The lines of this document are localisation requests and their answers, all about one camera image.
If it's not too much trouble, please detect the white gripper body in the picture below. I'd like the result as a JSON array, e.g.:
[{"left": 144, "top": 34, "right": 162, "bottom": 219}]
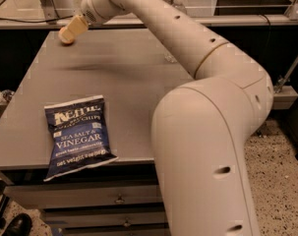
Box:
[{"left": 81, "top": 0, "right": 113, "bottom": 25}]

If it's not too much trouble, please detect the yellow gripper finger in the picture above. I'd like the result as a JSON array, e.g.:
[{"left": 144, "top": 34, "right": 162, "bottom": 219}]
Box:
[{"left": 59, "top": 15, "right": 89, "bottom": 39}]

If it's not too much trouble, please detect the orange fruit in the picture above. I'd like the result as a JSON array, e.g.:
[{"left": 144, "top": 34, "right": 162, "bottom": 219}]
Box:
[{"left": 58, "top": 31, "right": 75, "bottom": 44}]

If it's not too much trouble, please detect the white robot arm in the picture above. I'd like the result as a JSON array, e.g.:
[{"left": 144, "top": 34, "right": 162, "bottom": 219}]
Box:
[{"left": 59, "top": 0, "right": 273, "bottom": 236}]

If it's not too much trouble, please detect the blue Kettle chip bag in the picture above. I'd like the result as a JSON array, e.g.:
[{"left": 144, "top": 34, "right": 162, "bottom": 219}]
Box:
[{"left": 44, "top": 95, "right": 118, "bottom": 182}]

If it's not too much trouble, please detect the clear plastic water bottle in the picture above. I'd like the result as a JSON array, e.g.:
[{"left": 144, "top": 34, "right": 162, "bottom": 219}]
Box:
[{"left": 164, "top": 0, "right": 187, "bottom": 63}]

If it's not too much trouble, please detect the black shoe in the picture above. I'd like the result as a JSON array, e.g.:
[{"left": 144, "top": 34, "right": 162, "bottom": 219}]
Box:
[{"left": 2, "top": 213, "right": 32, "bottom": 236}]

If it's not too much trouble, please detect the metal frame post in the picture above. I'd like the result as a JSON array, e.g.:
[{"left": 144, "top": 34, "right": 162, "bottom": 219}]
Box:
[{"left": 30, "top": 0, "right": 78, "bottom": 22}]

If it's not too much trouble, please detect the black cable on ledge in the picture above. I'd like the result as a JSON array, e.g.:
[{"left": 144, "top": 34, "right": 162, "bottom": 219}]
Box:
[{"left": 0, "top": 15, "right": 74, "bottom": 25}]

